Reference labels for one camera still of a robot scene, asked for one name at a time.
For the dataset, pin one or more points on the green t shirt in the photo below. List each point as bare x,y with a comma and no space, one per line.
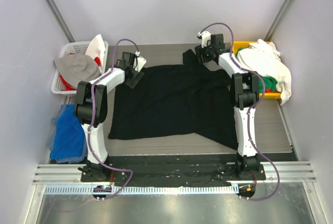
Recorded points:
270,85

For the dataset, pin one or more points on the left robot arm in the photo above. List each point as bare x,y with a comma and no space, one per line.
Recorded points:
91,109

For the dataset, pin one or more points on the solid blue shirt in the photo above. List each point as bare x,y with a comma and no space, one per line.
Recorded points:
67,135

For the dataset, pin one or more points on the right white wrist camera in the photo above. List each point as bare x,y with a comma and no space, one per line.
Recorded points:
205,38

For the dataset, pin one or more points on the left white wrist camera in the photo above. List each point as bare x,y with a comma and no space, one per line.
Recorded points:
139,62

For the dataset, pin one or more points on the aluminium rail frame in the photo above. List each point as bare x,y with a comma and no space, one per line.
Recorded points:
57,174

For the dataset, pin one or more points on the white and red garment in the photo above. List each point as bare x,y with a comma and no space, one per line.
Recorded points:
96,51

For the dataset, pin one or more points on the beige grey shirt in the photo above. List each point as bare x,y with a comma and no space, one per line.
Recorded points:
76,68

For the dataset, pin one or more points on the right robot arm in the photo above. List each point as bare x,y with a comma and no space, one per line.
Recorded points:
244,96

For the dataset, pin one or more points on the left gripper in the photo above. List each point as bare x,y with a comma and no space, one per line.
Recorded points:
136,77

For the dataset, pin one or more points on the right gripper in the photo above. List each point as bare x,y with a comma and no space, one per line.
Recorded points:
202,54

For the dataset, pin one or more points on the white t shirt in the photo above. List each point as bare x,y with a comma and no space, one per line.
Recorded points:
264,58

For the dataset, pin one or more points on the blue checkered shirt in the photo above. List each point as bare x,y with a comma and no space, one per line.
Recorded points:
56,153

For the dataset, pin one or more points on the white slotted cable duct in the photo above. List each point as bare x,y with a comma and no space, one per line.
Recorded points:
96,190

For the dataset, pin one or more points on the left corner aluminium post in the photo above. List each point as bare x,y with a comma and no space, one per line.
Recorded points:
60,20

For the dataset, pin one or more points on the corner aluminium post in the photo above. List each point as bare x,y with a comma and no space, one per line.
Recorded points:
60,20
284,8

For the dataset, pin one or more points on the black t shirt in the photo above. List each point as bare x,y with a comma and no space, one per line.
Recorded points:
176,99

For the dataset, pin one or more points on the yellow plastic bin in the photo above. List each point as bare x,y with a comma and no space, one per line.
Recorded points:
240,45

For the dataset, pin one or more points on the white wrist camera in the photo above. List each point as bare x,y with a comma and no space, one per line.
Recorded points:
205,38
139,62

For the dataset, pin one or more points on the right corner aluminium post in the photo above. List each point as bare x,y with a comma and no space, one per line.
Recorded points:
284,8

